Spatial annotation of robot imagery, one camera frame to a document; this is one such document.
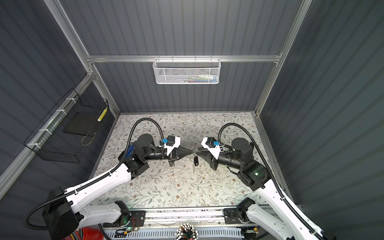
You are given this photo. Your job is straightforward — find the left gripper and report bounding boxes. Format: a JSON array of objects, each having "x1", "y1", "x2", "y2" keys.
[{"x1": 143, "y1": 144, "x2": 193, "y2": 167}]

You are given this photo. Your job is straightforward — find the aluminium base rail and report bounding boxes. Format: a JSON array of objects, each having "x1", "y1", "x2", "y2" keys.
[{"x1": 101, "y1": 204, "x2": 307, "y2": 230}]

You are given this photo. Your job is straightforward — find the key with black tag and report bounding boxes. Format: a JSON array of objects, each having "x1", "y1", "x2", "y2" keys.
[{"x1": 194, "y1": 156, "x2": 199, "y2": 167}]

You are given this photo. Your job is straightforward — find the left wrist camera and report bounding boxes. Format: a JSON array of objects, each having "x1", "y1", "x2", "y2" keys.
[{"x1": 162, "y1": 135, "x2": 181, "y2": 156}]

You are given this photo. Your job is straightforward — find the bundle of markers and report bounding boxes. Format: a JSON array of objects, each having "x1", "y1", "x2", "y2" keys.
[{"x1": 175, "y1": 223, "x2": 199, "y2": 240}]

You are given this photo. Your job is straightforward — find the white wire basket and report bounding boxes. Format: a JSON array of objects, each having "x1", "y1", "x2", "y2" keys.
[{"x1": 153, "y1": 58, "x2": 222, "y2": 85}]

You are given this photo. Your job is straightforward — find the blue stapler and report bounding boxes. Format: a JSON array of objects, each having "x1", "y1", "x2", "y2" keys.
[{"x1": 125, "y1": 144, "x2": 135, "y2": 157}]

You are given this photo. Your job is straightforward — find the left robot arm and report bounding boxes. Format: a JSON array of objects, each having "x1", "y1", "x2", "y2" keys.
[{"x1": 23, "y1": 118, "x2": 194, "y2": 240}]

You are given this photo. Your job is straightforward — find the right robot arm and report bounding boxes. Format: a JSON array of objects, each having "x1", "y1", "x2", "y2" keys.
[{"x1": 197, "y1": 123, "x2": 328, "y2": 240}]

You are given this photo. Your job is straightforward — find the black wire basket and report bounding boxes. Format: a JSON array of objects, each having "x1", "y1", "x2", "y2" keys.
[{"x1": 24, "y1": 91, "x2": 109, "y2": 164}]

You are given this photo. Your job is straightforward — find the red pencil cup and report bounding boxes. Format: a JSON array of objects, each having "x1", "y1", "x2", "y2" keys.
[{"x1": 70, "y1": 227, "x2": 104, "y2": 240}]

